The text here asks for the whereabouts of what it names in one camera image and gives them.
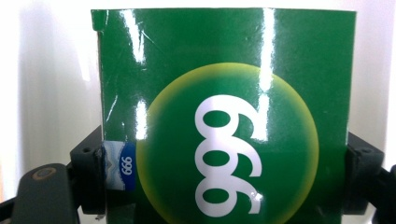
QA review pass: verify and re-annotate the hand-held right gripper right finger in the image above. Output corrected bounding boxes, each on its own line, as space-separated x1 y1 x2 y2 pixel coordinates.
343 132 386 217

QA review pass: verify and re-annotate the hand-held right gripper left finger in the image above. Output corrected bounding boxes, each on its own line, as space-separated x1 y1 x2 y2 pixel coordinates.
69 125 106 217

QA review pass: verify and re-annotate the white lidded storage box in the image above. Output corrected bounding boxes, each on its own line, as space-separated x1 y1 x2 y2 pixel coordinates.
0 0 396 224

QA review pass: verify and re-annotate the green square carton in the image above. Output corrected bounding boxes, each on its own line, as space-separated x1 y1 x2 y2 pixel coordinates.
91 7 357 224

